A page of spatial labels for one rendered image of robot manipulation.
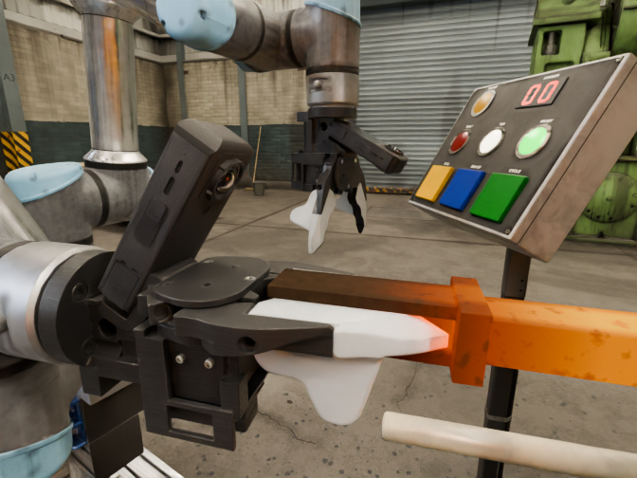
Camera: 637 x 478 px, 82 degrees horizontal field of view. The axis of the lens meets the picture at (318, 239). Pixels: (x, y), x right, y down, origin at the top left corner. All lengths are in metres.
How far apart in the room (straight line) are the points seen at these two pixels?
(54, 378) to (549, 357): 0.33
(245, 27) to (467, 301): 0.42
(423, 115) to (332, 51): 7.61
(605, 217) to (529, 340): 4.96
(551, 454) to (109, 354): 0.63
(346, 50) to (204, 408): 0.46
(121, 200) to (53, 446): 0.54
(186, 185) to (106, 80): 0.66
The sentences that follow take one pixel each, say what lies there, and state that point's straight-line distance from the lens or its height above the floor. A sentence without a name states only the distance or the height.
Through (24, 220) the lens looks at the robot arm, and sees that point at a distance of 0.46.
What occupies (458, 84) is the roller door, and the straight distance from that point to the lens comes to 8.16.
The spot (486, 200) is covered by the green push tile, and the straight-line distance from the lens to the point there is 0.63.
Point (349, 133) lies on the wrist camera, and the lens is 0.53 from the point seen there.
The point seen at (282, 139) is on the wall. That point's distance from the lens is 8.91.
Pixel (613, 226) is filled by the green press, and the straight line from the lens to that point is 5.20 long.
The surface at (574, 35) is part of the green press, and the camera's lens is 5.19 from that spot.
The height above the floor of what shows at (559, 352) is 1.00.
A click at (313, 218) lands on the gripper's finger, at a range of 0.51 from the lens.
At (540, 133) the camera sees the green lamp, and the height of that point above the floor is 1.10.
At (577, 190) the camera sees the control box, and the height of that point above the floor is 1.02.
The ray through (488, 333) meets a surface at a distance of 0.17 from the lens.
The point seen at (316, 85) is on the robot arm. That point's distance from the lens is 0.53.
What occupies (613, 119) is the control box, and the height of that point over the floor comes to 1.12.
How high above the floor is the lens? 1.09
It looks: 15 degrees down
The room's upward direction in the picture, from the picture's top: straight up
